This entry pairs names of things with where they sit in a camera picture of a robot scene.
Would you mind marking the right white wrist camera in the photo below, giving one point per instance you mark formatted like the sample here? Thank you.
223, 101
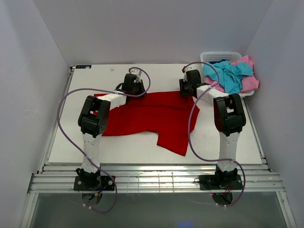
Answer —
184, 69

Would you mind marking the pink t shirt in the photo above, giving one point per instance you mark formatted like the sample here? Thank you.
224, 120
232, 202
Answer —
248, 83

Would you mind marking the red t shirt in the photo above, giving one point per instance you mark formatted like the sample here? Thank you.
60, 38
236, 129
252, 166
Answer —
167, 114

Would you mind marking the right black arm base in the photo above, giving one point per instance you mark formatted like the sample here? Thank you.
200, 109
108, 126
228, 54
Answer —
210, 182

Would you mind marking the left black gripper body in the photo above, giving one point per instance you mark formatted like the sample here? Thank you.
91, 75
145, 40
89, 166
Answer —
138, 90

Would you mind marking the turquoise t shirt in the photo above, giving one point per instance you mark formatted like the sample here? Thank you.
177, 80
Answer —
227, 75

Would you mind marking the white plastic basket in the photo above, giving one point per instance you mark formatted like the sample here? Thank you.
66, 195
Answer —
218, 56

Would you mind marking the aluminium frame rails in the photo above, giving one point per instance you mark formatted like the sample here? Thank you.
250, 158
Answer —
159, 196

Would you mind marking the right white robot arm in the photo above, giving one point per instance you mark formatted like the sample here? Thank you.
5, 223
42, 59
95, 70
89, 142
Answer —
229, 120

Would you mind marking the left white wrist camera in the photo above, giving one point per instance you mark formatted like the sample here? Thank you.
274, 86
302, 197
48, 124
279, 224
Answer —
136, 72

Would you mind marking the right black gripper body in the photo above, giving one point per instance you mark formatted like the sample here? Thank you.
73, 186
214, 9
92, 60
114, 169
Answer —
183, 89

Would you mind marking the blue white label sticker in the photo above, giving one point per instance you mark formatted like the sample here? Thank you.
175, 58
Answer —
83, 66

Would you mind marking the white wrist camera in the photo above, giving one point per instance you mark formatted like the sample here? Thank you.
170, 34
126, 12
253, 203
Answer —
184, 69
136, 72

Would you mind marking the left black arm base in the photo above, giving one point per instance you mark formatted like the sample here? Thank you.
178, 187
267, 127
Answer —
93, 184

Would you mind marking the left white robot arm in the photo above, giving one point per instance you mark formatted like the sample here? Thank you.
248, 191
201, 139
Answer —
93, 121

